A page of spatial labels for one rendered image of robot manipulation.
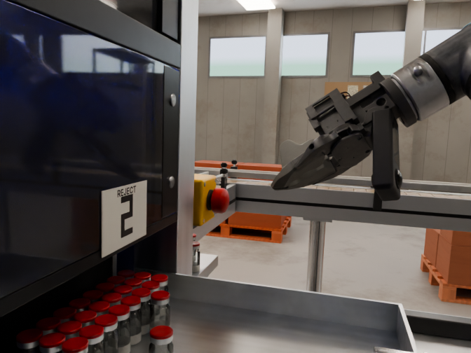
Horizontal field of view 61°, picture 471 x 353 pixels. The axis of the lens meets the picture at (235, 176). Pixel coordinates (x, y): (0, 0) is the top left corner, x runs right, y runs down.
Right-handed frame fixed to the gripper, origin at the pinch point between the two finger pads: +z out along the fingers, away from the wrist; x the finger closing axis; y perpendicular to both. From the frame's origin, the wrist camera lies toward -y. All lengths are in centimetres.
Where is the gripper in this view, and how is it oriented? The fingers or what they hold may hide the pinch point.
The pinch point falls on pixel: (281, 187)
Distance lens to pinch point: 58.6
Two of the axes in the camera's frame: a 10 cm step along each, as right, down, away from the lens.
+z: -8.1, 5.1, 2.7
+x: -5.1, -3.9, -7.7
